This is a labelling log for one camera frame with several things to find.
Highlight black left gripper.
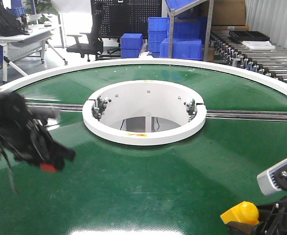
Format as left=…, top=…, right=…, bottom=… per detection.
left=0, top=120, right=76, bottom=171

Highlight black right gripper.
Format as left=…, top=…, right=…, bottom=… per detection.
left=225, top=196, right=287, bottom=235

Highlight red cube block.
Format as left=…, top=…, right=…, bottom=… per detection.
left=40, top=163, right=58, bottom=173

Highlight yellow block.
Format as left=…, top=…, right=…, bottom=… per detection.
left=220, top=201, right=259, bottom=225

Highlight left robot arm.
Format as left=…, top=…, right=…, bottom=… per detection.
left=0, top=92, right=76, bottom=171

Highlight metal conveyor seam rod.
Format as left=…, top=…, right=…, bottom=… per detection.
left=26, top=102, right=287, bottom=122

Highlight black office chair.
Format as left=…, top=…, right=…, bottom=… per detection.
left=66, top=10, right=104, bottom=62

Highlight white folding desk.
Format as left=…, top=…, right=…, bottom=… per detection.
left=0, top=24, right=68, bottom=83

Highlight white outer conveyor rim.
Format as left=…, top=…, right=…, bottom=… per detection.
left=0, top=58, right=287, bottom=103

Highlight small blue crate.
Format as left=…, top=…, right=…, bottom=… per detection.
left=120, top=33, right=143, bottom=58

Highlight black backpack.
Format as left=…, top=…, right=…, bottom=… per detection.
left=0, top=0, right=25, bottom=37

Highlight green potted plant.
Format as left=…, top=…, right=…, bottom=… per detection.
left=22, top=0, right=59, bottom=24

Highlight black pegboard panel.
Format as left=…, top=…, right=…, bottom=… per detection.
left=100, top=0, right=162, bottom=39

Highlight roller conveyor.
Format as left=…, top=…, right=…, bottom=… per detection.
left=210, top=30, right=287, bottom=83

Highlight white foam sheet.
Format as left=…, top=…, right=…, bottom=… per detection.
left=242, top=41, right=276, bottom=50

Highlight stacked blue crates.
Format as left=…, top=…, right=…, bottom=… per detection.
left=147, top=17, right=207, bottom=61

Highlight metal flow rack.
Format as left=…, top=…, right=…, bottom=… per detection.
left=164, top=0, right=214, bottom=62

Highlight black tray on rollers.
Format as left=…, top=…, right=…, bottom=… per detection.
left=229, top=30, right=270, bottom=41

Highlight cardboard box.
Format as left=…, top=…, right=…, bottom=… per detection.
left=210, top=0, right=249, bottom=30

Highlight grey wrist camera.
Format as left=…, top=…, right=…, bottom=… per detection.
left=257, top=158, right=287, bottom=196

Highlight white inner conveyor ring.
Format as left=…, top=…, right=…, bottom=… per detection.
left=81, top=79, right=206, bottom=146

